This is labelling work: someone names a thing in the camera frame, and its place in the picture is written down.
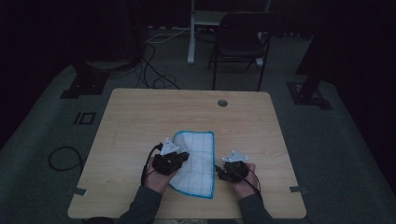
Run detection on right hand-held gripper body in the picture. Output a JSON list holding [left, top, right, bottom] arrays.
[[217, 149, 250, 184]]

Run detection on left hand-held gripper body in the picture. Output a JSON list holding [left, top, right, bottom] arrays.
[[151, 137, 183, 175]]

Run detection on white cloth with blue edge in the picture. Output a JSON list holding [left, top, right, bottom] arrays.
[[169, 130, 217, 200]]

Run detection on person's right hand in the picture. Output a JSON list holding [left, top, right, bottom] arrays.
[[233, 162, 260, 199]]

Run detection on person's left hand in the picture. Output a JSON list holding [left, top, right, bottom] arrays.
[[144, 162, 179, 195]]

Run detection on black stand with wide base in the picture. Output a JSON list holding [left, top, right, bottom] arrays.
[[60, 0, 144, 100]]

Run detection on black stand with square base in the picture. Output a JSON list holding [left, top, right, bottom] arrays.
[[286, 0, 333, 111]]

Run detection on black folding chair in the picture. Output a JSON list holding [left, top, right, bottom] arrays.
[[207, 11, 284, 91]]

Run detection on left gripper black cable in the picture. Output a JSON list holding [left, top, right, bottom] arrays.
[[140, 142, 164, 188]]

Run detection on black tangled floor cables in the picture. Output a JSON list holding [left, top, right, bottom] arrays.
[[134, 42, 181, 91]]

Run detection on black looped floor cable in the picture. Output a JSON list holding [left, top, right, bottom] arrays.
[[47, 146, 87, 173]]

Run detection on white metal table frame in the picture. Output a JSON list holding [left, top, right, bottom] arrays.
[[187, 0, 273, 68]]

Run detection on white floor cable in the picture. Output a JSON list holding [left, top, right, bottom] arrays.
[[145, 26, 191, 45]]

